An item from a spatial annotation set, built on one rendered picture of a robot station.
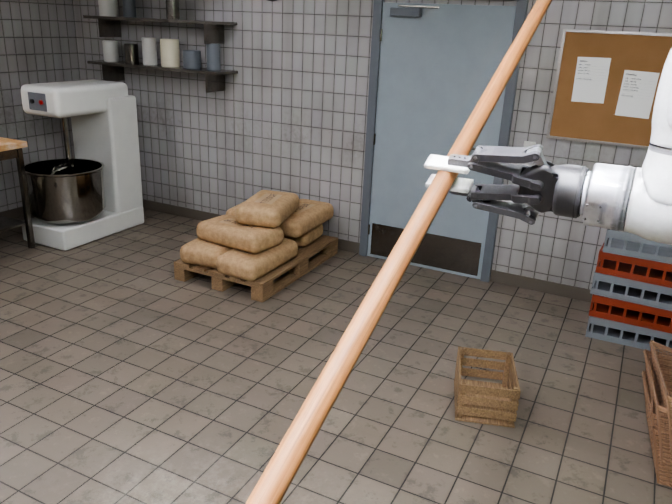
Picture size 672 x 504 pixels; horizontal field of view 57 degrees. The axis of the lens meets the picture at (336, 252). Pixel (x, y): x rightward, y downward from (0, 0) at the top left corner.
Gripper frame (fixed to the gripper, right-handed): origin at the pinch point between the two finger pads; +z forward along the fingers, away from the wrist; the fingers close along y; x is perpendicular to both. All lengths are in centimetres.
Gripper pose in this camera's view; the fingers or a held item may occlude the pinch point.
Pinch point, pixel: (448, 173)
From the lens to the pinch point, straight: 99.8
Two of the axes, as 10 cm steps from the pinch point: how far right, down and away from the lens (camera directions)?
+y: 1.6, 7.3, 6.6
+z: -8.9, -1.9, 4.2
